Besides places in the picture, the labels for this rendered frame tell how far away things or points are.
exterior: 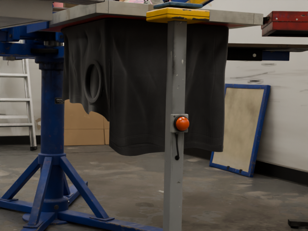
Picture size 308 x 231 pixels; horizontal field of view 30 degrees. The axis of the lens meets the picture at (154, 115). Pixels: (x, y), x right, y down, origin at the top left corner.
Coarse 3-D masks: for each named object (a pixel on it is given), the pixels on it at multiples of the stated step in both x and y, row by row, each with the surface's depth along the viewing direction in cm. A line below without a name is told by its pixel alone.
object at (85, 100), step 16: (64, 32) 213; (80, 32) 197; (96, 32) 183; (64, 48) 215; (80, 48) 201; (96, 48) 184; (64, 64) 219; (80, 64) 203; (96, 64) 183; (64, 80) 219; (80, 80) 204; (96, 80) 186; (64, 96) 218; (80, 96) 204; (96, 96) 183; (96, 112) 186
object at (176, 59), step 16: (160, 16) 151; (176, 16) 148; (192, 16) 151; (208, 16) 153; (176, 32) 154; (176, 48) 154; (176, 64) 155; (176, 80) 155; (176, 96) 155; (176, 112) 156; (176, 160) 157; (176, 176) 157; (176, 192) 157; (176, 208) 158; (176, 224) 158
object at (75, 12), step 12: (108, 0) 165; (60, 12) 194; (72, 12) 183; (84, 12) 172; (96, 12) 164; (108, 12) 165; (120, 12) 167; (132, 12) 169; (144, 12) 170; (216, 12) 181; (228, 12) 183; (240, 12) 185; (60, 24) 204; (240, 24) 188; (252, 24) 188
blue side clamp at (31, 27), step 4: (52, 12) 207; (28, 24) 230; (32, 24) 225; (36, 24) 219; (40, 24) 214; (44, 24) 209; (48, 24) 207; (28, 28) 230; (32, 28) 225; (36, 28) 219; (40, 28) 214; (44, 28) 209; (28, 32) 230; (32, 32) 227
